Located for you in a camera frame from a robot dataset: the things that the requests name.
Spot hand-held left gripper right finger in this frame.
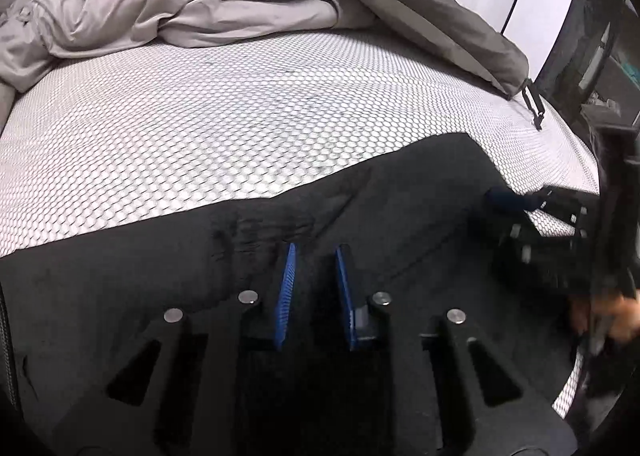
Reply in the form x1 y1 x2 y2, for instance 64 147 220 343
334 243 578 456

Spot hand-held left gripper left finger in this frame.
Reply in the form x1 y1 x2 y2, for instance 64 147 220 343
50 242 298 456

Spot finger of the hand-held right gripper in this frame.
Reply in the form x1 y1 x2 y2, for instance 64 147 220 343
482 186 543 211

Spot black pants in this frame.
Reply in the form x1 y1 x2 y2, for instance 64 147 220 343
0 132 588 456

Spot person's right hand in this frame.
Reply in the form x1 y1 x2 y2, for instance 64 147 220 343
572 293 640 344

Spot dark shelf unit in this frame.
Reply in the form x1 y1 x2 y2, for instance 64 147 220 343
535 0 640 137

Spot white honeycomb patterned mattress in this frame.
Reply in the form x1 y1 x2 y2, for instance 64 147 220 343
0 28 601 427

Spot dark grey blanket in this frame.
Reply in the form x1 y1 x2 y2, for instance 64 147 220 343
105 0 531 101

